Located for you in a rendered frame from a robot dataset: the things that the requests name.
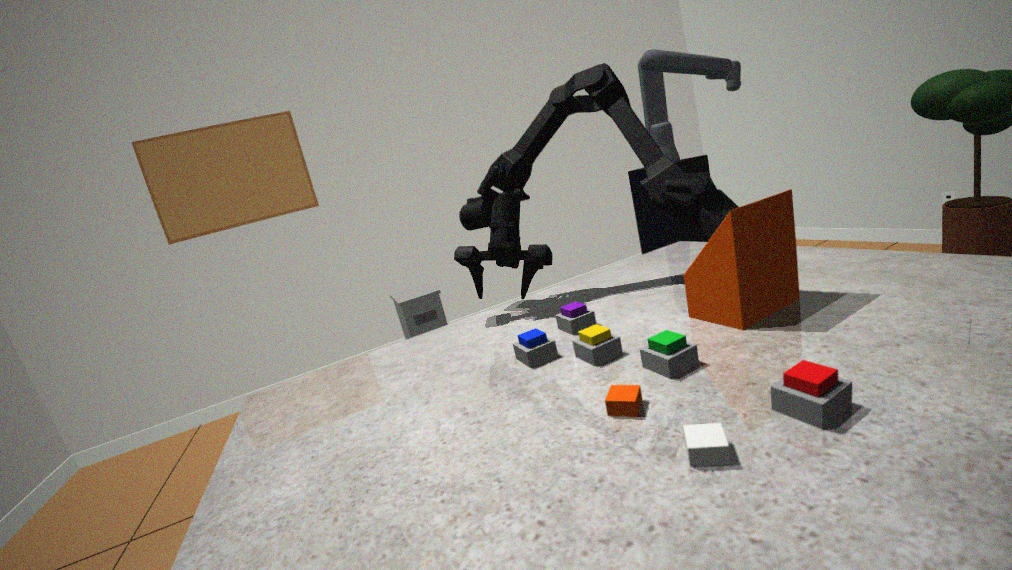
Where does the blue button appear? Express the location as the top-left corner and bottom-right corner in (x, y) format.
(513, 328), (559, 369)

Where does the red button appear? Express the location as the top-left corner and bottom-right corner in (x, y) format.
(771, 361), (853, 430)

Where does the yellow button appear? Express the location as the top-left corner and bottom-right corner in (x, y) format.
(573, 325), (623, 367)

